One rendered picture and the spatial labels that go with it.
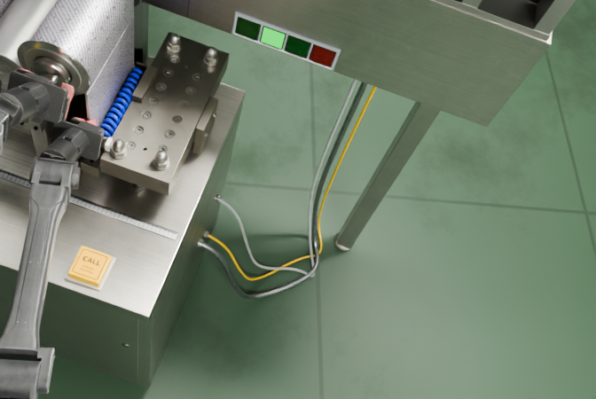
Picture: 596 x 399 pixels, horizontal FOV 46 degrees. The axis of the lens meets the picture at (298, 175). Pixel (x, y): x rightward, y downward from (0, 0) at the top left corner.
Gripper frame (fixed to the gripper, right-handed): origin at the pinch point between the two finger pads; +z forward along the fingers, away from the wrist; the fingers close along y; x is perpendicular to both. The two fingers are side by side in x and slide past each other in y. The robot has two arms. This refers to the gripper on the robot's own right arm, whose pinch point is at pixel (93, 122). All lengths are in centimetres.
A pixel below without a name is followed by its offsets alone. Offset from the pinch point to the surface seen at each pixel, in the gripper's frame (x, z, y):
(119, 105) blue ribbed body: 1.7, 8.3, 2.4
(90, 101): 7.8, -5.7, 0.2
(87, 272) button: -25.8, -16.8, 10.2
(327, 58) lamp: 25, 20, 43
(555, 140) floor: -26, 170, 156
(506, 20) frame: 49, 8, 74
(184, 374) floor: -102, 36, 35
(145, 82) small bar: 6.0, 14.9, 5.3
